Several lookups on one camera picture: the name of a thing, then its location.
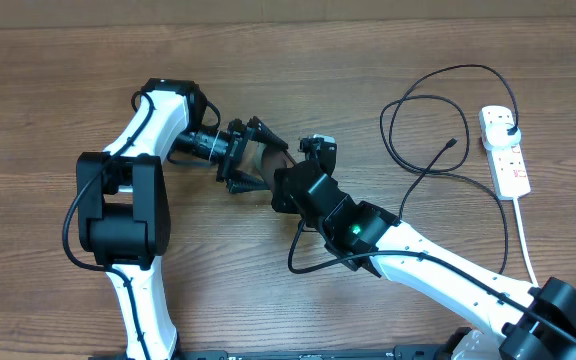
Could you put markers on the white charger plug adapter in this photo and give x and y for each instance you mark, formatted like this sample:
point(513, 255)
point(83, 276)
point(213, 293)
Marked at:
point(496, 136)

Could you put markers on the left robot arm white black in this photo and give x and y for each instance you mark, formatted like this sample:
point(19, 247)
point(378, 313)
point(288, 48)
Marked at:
point(119, 222)

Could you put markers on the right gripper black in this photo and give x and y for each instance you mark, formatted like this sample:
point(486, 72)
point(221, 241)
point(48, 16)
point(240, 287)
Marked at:
point(280, 200)

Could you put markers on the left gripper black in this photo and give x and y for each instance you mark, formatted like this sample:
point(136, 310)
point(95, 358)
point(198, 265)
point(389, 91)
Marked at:
point(255, 130)

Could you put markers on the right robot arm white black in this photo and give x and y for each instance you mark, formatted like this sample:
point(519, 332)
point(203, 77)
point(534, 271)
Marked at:
point(509, 318)

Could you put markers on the white power strip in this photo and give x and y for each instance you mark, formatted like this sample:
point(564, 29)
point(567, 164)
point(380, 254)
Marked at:
point(507, 166)

